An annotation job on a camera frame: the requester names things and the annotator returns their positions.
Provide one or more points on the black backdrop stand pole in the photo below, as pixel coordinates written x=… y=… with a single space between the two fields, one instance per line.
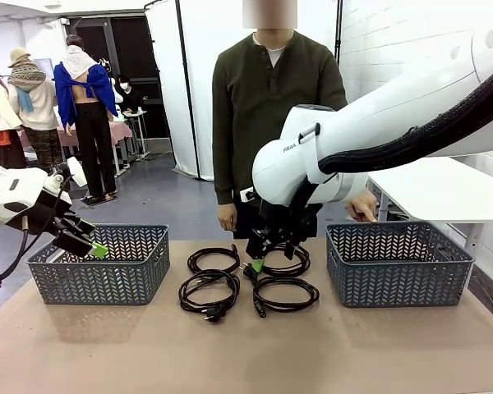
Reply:
x=187 y=90

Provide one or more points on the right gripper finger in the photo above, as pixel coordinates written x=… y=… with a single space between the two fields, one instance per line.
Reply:
x=258 y=264
x=291 y=250

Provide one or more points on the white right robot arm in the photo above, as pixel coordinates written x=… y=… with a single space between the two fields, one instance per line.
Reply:
x=394 y=106

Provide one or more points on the person's right hand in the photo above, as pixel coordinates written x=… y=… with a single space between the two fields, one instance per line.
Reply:
x=227 y=217

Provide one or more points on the large white table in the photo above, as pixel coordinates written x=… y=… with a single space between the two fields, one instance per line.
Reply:
x=435 y=193

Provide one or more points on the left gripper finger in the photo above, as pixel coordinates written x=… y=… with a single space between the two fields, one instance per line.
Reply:
x=80 y=227
x=82 y=248

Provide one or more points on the person's left hand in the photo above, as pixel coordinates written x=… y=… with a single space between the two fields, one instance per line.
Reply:
x=363 y=207

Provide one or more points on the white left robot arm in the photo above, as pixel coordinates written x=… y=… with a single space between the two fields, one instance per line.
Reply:
x=8 y=193

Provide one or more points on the seated person with mask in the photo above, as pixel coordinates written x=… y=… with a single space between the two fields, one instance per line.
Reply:
x=128 y=98

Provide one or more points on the white backdrop screen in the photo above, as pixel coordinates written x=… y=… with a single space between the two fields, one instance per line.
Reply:
x=164 y=82

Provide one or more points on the grey plastic lattice basket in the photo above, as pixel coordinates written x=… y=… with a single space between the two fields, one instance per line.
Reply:
x=394 y=283
x=107 y=283

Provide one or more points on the table with pink cloth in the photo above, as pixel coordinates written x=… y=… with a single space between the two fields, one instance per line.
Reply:
x=121 y=131

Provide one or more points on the small white desk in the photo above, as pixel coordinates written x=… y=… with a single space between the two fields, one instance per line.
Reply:
x=137 y=115

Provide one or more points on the computer monitor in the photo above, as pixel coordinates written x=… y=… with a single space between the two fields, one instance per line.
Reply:
x=45 y=65

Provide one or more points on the person's right forearm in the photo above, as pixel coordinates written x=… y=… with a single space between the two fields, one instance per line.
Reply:
x=225 y=172

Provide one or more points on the mannequin with blue shirt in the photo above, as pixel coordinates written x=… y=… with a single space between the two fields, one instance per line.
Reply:
x=67 y=90

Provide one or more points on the black double door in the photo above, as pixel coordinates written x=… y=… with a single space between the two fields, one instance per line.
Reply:
x=135 y=53

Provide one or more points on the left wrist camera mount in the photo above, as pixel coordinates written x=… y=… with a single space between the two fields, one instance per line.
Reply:
x=77 y=172

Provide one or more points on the mannequin with hat and scarf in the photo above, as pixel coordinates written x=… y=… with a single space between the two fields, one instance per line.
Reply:
x=37 y=102

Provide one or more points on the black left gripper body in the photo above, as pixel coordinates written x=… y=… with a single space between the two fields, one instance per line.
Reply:
x=45 y=213

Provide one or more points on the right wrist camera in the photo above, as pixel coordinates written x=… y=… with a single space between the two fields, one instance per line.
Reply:
x=247 y=194

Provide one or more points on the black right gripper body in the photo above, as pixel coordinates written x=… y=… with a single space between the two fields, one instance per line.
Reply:
x=279 y=225

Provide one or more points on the person in green sweater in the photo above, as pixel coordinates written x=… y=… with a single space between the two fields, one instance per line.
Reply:
x=271 y=115

